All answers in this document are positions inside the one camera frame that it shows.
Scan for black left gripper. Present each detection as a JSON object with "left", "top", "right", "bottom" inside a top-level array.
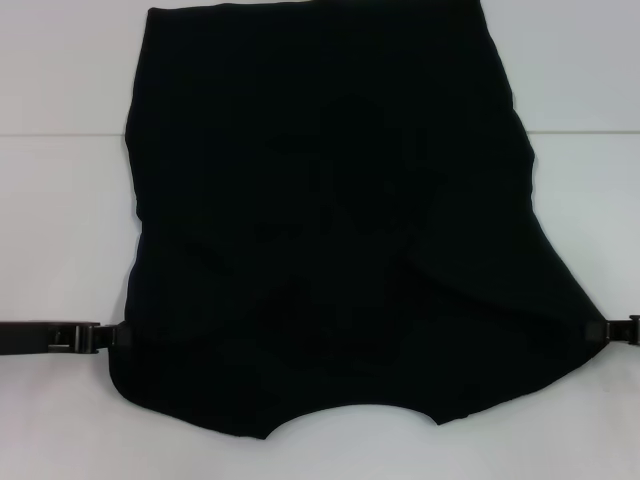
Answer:
[{"left": 0, "top": 321, "right": 135, "bottom": 358}]

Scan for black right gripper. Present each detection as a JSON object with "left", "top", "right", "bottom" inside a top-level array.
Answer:
[{"left": 584, "top": 313, "right": 640, "bottom": 347}]

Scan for black t-shirt with white print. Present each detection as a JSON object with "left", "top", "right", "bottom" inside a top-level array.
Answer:
[{"left": 107, "top": 0, "right": 609, "bottom": 441}]

